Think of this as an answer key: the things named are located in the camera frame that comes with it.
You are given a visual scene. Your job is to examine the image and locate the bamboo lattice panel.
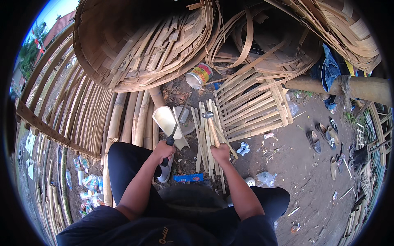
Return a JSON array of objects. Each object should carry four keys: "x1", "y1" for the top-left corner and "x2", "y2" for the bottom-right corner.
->
[{"x1": 213, "y1": 69, "x2": 295, "y2": 143}]

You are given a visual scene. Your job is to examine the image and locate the person's right hand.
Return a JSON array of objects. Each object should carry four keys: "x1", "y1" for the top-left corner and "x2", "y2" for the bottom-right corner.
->
[{"x1": 210, "y1": 143, "x2": 231, "y2": 165}]

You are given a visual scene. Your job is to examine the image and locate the thick wooden log beam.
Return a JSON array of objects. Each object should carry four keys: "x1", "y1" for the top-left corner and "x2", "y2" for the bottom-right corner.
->
[{"x1": 284, "y1": 75, "x2": 393, "y2": 107}]

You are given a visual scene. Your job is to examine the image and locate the person's legs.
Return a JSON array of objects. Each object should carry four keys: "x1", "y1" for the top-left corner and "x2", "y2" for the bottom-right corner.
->
[{"x1": 107, "y1": 142, "x2": 291, "y2": 222}]

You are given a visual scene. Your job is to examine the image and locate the split pale bamboo section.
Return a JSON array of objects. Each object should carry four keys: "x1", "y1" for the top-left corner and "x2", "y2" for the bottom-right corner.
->
[{"x1": 152, "y1": 106, "x2": 191, "y2": 151}]

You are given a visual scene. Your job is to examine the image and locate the black handled long knife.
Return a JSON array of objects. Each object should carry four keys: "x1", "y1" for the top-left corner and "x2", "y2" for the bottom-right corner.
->
[{"x1": 161, "y1": 95, "x2": 191, "y2": 167}]

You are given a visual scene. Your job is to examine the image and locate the tan strapped sandal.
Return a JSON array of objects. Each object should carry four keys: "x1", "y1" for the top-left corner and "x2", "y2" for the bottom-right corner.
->
[{"x1": 326, "y1": 126, "x2": 340, "y2": 150}]

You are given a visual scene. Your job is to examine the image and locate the stack of thick bamboo poles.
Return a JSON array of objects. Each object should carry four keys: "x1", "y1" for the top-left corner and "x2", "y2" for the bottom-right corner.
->
[{"x1": 101, "y1": 86, "x2": 165, "y2": 207}]

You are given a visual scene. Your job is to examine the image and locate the bundle of bamboo slats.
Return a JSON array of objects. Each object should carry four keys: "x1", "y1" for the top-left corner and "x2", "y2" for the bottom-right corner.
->
[{"x1": 190, "y1": 99, "x2": 239, "y2": 195}]

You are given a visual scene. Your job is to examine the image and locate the large woven bamboo basket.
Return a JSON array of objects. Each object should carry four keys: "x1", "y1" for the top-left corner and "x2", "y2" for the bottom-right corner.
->
[{"x1": 73, "y1": 0, "x2": 216, "y2": 93}]

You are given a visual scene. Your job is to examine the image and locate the bamboo frame rack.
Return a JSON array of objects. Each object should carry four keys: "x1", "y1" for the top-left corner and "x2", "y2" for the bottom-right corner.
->
[{"x1": 338, "y1": 101, "x2": 393, "y2": 246}]

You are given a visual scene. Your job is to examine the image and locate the crumpled white blue plastic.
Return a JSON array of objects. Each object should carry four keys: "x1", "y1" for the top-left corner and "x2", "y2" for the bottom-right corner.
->
[{"x1": 236, "y1": 141, "x2": 252, "y2": 157}]

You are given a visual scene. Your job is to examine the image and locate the yellow red tin can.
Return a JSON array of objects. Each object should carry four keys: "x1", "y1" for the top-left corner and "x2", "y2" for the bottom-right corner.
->
[{"x1": 185, "y1": 63, "x2": 213, "y2": 90}]

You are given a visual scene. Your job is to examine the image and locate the black round seat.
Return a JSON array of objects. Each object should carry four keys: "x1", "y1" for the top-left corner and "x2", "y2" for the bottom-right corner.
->
[{"x1": 156, "y1": 183, "x2": 229, "y2": 213}]

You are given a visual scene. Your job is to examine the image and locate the person's body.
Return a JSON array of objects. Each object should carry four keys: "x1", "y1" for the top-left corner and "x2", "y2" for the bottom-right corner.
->
[{"x1": 56, "y1": 205, "x2": 279, "y2": 246}]

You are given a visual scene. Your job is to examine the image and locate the heap of plastic bottle litter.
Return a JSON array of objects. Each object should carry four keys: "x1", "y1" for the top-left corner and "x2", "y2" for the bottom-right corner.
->
[{"x1": 65, "y1": 155, "x2": 106, "y2": 218}]

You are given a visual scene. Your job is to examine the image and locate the person's left hand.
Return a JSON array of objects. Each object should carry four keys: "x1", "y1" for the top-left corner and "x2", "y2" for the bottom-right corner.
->
[{"x1": 153, "y1": 140, "x2": 176, "y2": 165}]

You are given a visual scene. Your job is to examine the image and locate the heap of coiled bamboo strips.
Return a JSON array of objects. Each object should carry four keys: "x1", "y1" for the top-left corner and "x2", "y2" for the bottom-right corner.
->
[{"x1": 206, "y1": 0, "x2": 322, "y2": 81}]

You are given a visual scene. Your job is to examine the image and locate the clear plastic bag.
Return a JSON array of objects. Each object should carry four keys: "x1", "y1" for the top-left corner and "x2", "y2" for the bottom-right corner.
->
[{"x1": 256, "y1": 171, "x2": 278, "y2": 188}]

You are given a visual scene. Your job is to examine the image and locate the curved bamboo slat fence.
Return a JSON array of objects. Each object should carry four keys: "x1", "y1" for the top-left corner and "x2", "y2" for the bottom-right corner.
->
[{"x1": 15, "y1": 23, "x2": 115, "y2": 161}]

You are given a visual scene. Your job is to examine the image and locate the blue denim jeans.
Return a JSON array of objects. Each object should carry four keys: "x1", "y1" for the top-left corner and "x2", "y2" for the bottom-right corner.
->
[{"x1": 309, "y1": 43, "x2": 343, "y2": 111}]

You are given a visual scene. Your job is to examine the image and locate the blue snack wrapper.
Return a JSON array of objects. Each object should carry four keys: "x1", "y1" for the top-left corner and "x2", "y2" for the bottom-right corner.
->
[{"x1": 173, "y1": 173, "x2": 204, "y2": 183}]

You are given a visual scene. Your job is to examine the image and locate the red roofed building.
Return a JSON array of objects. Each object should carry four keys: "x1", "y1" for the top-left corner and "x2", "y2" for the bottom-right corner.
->
[{"x1": 42, "y1": 10, "x2": 77, "y2": 50}]

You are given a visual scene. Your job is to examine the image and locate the pile of thin bamboo sticks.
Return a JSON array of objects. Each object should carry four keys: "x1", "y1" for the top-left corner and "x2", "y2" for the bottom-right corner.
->
[{"x1": 34, "y1": 148, "x2": 74, "y2": 243}]

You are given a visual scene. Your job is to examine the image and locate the wooden handled hammer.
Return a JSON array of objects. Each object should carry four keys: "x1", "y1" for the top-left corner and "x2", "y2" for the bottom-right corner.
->
[{"x1": 202, "y1": 111, "x2": 221, "y2": 149}]

